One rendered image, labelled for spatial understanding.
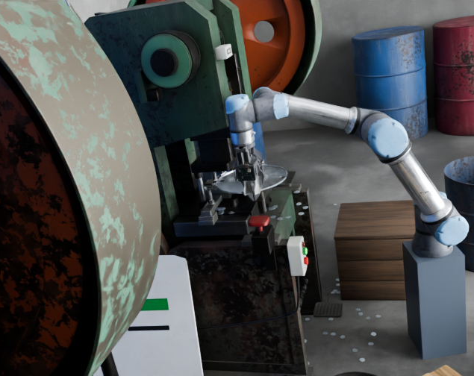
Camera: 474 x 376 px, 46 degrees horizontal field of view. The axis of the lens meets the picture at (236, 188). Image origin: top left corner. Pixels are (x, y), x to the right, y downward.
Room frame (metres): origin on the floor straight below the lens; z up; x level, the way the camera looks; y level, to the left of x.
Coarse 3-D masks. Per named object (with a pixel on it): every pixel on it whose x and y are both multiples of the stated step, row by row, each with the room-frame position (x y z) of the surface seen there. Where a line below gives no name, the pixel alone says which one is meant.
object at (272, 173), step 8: (264, 168) 2.21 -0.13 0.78; (272, 168) 2.19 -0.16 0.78; (280, 168) 2.17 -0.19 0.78; (224, 176) 2.20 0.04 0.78; (232, 176) 2.18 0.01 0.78; (264, 176) 2.09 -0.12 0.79; (272, 176) 2.09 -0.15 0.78; (280, 176) 2.08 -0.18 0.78; (216, 184) 2.11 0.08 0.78; (224, 184) 2.10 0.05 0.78; (232, 184) 2.08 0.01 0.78; (240, 184) 2.06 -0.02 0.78; (264, 184) 2.02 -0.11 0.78; (272, 184) 2.00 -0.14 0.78; (232, 192) 1.99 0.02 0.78; (240, 192) 1.98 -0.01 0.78
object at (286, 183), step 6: (288, 174) 2.09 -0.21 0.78; (294, 174) 2.08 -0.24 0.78; (288, 180) 2.03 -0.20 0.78; (276, 186) 2.00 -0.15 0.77; (282, 186) 2.00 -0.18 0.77; (288, 186) 1.99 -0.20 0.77; (264, 192) 2.06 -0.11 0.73; (246, 198) 2.07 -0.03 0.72; (258, 198) 2.05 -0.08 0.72; (264, 198) 2.05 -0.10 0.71; (270, 198) 2.11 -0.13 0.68; (258, 204) 2.06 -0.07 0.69; (264, 204) 2.05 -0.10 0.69; (264, 210) 2.05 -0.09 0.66
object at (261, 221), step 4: (252, 216) 1.79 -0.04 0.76; (256, 216) 1.78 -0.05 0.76; (260, 216) 1.78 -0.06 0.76; (264, 216) 1.77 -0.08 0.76; (268, 216) 1.77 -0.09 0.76; (252, 220) 1.76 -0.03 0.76; (256, 220) 1.76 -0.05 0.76; (260, 220) 1.75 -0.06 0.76; (264, 220) 1.74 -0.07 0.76; (268, 220) 1.75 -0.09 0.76; (252, 224) 1.74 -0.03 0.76; (256, 224) 1.73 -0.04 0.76; (260, 224) 1.73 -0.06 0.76; (264, 224) 1.73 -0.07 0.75; (260, 228) 1.75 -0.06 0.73
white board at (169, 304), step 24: (168, 264) 1.95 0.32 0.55; (168, 288) 1.93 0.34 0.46; (144, 312) 1.94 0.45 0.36; (168, 312) 1.92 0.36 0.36; (192, 312) 1.89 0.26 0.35; (144, 336) 1.93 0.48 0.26; (168, 336) 1.90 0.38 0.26; (192, 336) 1.87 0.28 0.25; (120, 360) 1.94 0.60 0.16; (144, 360) 1.91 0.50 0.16; (168, 360) 1.88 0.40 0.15; (192, 360) 1.86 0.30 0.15
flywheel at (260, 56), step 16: (160, 0) 2.54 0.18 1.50; (240, 0) 2.46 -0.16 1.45; (256, 0) 2.44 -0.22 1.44; (272, 0) 2.42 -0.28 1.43; (288, 0) 2.36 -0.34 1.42; (304, 0) 2.43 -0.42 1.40; (240, 16) 2.47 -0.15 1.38; (256, 16) 2.44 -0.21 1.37; (272, 16) 2.42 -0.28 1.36; (288, 16) 2.38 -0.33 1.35; (304, 16) 2.35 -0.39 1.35; (288, 32) 2.40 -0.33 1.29; (304, 32) 2.35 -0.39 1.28; (256, 48) 2.45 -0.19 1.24; (272, 48) 2.43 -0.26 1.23; (288, 48) 2.38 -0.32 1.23; (304, 48) 2.37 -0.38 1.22; (256, 64) 2.45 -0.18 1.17; (272, 64) 2.43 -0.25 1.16; (288, 64) 2.37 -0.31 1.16; (256, 80) 2.46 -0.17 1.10; (272, 80) 2.40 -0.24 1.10; (288, 80) 2.38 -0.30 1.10
